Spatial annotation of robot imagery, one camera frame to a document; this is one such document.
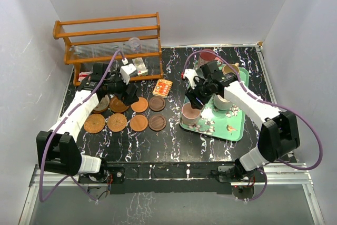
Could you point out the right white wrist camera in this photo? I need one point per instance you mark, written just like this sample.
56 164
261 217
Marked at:
192 77

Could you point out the green floral tray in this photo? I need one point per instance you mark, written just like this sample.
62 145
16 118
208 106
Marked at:
228 124

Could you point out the clear plastic cup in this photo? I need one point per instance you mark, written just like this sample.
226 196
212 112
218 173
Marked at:
135 44

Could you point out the white beige mug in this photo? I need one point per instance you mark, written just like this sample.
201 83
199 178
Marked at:
220 103

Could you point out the green mug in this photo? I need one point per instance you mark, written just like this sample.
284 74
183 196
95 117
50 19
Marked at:
105 101

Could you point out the orange wooden coaster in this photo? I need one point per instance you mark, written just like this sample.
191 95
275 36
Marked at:
138 123
140 106

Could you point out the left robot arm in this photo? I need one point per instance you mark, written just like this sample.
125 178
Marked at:
56 148

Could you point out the woven rattan coaster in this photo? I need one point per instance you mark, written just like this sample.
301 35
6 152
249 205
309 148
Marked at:
95 123
117 122

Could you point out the white green small box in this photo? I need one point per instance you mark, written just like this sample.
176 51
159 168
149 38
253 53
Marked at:
140 66

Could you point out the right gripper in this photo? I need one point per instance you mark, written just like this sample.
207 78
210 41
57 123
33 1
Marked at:
196 100

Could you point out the wooden shelf rack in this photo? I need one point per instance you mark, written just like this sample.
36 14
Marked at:
97 39

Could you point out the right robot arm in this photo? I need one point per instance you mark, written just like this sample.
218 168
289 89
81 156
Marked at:
279 133

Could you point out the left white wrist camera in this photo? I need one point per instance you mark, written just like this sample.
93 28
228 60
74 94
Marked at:
127 71

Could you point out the orange patterned card pack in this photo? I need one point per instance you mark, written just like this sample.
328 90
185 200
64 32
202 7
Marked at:
162 88

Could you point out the dark walnut coaster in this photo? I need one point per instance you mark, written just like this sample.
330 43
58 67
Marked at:
157 103
157 122

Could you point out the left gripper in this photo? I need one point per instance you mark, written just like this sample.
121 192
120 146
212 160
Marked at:
128 98

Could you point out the tan brown mug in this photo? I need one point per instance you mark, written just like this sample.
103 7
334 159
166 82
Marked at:
231 68

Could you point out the black front base frame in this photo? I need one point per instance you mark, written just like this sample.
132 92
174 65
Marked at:
167 177

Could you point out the red white small box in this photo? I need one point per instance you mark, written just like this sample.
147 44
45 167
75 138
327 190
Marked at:
83 75

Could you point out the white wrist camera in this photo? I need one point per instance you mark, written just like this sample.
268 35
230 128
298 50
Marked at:
127 71
192 77

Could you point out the pink mug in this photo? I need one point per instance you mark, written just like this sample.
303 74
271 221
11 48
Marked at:
189 115

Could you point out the maroon mug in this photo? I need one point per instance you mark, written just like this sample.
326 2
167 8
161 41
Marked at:
207 55

